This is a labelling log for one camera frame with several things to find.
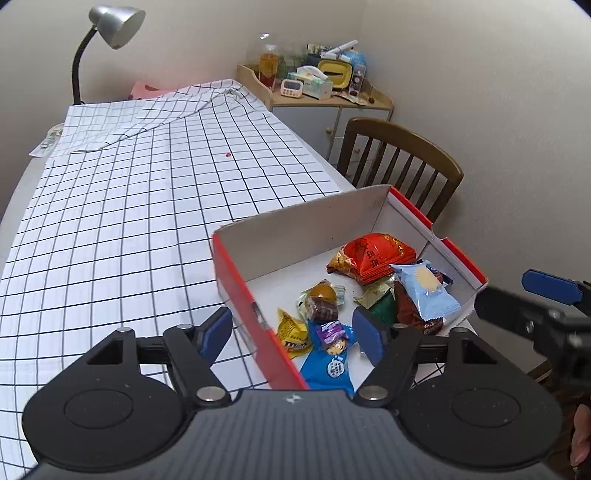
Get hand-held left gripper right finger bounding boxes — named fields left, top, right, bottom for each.
left=352, top=306, right=502, bottom=408

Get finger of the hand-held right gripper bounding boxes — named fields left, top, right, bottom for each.
left=522, top=270, right=591, bottom=317
left=475, top=286, right=555, bottom=344

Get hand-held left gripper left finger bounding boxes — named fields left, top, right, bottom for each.
left=85, top=307, right=234, bottom=407

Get green snack packet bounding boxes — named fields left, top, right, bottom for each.
left=369, top=293, right=398, bottom=328

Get dark bluish candy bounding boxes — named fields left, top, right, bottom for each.
left=318, top=320, right=346, bottom=344

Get pale yellow snack packet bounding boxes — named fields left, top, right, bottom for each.
left=355, top=281, right=393, bottom=308

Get brown snack packet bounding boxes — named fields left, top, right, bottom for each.
left=392, top=281, right=444, bottom=335

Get dark brown cake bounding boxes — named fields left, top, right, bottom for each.
left=307, top=298, right=339, bottom=321

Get clear brown pastry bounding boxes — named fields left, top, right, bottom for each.
left=295, top=279, right=346, bottom=319

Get light blue snack packet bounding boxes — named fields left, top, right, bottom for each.
left=392, top=261, right=461, bottom=321

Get red patterned snack packet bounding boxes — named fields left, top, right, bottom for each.
left=327, top=247, right=365, bottom=278

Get yellow candy packet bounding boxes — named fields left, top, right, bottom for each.
left=276, top=308, right=314, bottom=356

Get large red snack packet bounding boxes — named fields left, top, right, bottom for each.
left=342, top=233, right=417, bottom=282

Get red cardboard box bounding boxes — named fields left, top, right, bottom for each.
left=211, top=185, right=489, bottom=392

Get person's right hand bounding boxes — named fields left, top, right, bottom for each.
left=571, top=402, right=591, bottom=467

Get checked white tablecloth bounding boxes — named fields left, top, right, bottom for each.
left=0, top=79, right=356, bottom=476

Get dark wooden chair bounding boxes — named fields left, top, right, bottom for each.
left=336, top=117, right=465, bottom=224

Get small wooden-top cabinet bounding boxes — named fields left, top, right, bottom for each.
left=236, top=64, right=395, bottom=160

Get pink box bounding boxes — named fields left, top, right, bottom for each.
left=128, top=80, right=163, bottom=100

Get printed paper sheets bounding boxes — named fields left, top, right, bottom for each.
left=28, top=124, right=65, bottom=158

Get white green tissue pack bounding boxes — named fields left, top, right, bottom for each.
left=288, top=66, right=333, bottom=99

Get yellow tissue holder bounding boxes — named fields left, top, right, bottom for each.
left=318, top=60, right=354, bottom=89

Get bottle with orange liquid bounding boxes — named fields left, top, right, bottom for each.
left=260, top=44, right=280, bottom=88

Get white tube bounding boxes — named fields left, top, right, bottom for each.
left=322, top=40, right=358, bottom=60

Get grey desk lamp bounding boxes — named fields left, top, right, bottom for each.
left=71, top=6, right=146, bottom=106

